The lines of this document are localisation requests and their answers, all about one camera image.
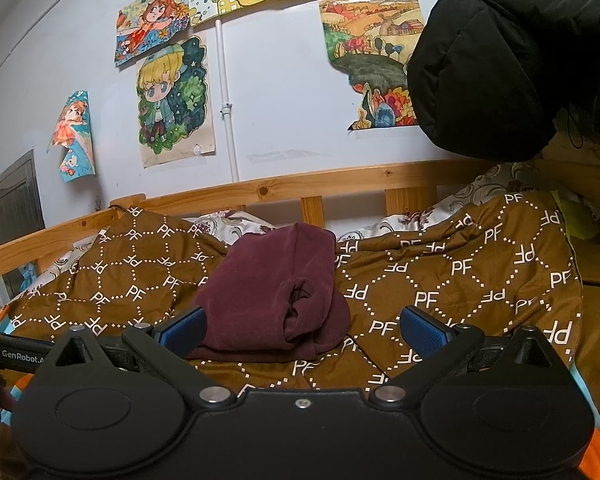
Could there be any maroon long-sleeve top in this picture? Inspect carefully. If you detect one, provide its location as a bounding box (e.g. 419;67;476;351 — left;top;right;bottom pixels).
188;223;351;363

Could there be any brown PF patterned duvet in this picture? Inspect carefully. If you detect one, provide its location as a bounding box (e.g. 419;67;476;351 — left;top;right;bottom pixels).
0;192;582;392

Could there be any white floral pillow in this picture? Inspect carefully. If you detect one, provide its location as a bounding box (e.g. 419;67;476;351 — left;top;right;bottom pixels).
0;161;541;331

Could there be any yellow-green cloth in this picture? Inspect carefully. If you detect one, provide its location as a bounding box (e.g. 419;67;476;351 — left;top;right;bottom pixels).
552;190;600;240

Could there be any small girl drawing poster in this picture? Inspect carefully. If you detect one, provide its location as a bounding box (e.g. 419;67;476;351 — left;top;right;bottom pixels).
48;90;96;182

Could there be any blond boy drawing poster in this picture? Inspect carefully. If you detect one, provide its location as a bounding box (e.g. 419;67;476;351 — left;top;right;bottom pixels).
136;34;215;168

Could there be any black puffer jacket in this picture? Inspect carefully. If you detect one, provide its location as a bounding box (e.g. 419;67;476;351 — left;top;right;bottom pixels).
407;0;600;162

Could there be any landscape drawing poster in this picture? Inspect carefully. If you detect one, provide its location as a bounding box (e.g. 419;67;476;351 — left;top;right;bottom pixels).
318;0;425;130

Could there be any red-haired girl drawing poster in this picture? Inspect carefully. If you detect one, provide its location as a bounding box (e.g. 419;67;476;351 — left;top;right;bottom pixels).
114;0;189;66

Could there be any white wall pipe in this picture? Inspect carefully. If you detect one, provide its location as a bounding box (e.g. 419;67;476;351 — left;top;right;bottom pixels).
214;18;240;183

